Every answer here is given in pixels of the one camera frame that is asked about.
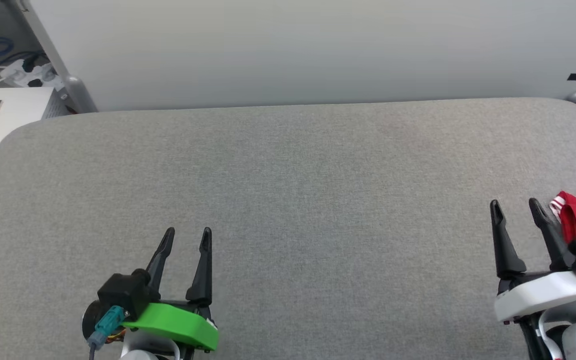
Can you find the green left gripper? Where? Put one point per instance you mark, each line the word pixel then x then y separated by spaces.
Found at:
pixel 178 322

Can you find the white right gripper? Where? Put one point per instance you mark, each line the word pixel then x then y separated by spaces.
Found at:
pixel 543 295

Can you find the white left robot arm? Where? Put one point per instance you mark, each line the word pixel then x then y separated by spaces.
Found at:
pixel 143 355

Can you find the white equipment case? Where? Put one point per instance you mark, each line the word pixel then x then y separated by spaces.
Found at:
pixel 13 110

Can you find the white power strip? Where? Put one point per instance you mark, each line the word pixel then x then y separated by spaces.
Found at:
pixel 15 72

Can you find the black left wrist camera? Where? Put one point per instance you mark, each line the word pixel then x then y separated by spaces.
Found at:
pixel 123 292

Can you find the grey metal partition post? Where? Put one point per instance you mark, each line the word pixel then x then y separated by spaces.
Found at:
pixel 78 92

